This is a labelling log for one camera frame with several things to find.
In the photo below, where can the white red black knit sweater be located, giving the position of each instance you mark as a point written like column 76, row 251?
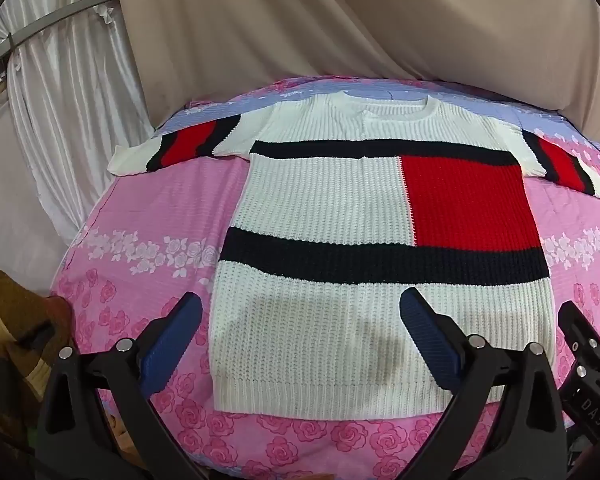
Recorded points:
column 330, row 220

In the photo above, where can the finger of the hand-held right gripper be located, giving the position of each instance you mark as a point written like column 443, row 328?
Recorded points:
column 577, row 327

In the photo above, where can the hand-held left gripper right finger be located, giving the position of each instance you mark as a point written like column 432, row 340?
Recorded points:
column 427, row 332

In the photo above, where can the pink floral blanket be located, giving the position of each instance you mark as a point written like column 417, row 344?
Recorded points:
column 145, row 240

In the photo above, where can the white satin curtain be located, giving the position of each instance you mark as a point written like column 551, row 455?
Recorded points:
column 65, row 110

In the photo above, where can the grey metal rod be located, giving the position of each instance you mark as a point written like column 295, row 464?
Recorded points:
column 45, row 20

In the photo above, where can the brown patterned cloth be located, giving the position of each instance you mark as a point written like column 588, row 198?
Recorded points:
column 15, row 340

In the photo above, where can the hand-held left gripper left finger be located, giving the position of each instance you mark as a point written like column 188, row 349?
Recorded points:
column 172, row 332

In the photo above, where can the beige cloth backdrop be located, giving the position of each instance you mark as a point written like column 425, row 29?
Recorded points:
column 360, row 20

